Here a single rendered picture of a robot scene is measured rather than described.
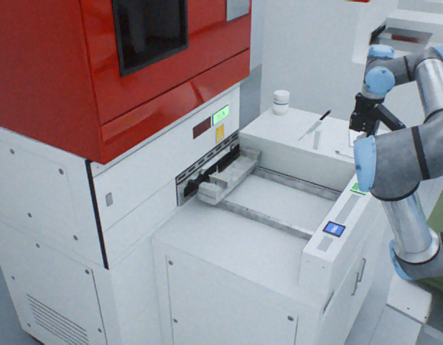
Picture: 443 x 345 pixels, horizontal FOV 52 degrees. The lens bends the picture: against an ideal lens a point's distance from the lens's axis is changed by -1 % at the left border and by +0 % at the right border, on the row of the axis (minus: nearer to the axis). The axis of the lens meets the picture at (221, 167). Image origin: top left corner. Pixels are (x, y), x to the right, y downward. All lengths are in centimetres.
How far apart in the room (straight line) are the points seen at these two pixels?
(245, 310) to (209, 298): 15
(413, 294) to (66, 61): 118
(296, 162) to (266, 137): 17
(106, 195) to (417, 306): 96
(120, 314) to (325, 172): 94
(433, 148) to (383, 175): 11
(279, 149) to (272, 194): 20
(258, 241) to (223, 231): 13
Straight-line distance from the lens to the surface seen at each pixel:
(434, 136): 100
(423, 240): 126
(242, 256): 153
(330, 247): 139
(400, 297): 150
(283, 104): 211
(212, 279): 156
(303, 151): 186
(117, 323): 171
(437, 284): 156
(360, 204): 159
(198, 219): 168
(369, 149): 100
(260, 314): 154
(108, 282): 158
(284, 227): 163
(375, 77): 132
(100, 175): 133
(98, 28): 115
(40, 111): 137
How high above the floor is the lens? 186
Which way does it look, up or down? 32 degrees down
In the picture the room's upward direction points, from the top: straight up
